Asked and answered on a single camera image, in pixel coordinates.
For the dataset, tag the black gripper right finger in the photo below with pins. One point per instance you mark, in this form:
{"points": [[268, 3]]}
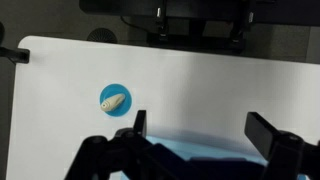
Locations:
{"points": [[263, 133]]}

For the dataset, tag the black table clamp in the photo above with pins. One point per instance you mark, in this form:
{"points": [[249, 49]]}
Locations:
{"points": [[15, 55]]}

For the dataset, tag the black round slotted base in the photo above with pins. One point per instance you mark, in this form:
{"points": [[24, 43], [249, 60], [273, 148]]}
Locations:
{"points": [[101, 35]]}

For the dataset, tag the round blue toy plate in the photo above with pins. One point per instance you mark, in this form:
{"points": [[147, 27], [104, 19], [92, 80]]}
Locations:
{"points": [[115, 100]]}

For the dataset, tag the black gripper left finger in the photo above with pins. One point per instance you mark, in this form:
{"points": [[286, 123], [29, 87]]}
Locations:
{"points": [[140, 123]]}

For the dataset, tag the cream toy food piece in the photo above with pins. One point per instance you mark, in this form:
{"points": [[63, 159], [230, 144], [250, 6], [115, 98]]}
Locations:
{"points": [[112, 101]]}

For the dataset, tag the light blue toy sink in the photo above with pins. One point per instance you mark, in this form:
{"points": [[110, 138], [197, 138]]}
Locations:
{"points": [[200, 150]]}

